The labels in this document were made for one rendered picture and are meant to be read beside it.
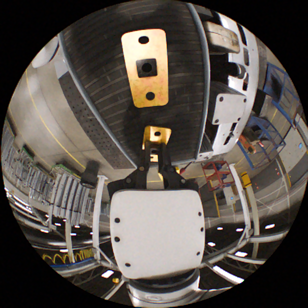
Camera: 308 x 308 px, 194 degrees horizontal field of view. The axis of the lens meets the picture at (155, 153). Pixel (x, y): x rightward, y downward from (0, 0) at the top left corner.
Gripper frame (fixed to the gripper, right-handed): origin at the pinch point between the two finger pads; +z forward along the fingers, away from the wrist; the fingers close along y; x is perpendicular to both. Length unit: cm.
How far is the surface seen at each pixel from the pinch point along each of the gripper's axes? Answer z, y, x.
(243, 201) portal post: -44, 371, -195
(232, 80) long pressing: 18.5, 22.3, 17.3
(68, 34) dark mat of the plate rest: 2.5, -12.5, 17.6
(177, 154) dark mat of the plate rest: 2.5, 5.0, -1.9
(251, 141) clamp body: 13, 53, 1
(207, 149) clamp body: 14.3, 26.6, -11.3
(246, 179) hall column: 62, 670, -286
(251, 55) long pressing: 18.5, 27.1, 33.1
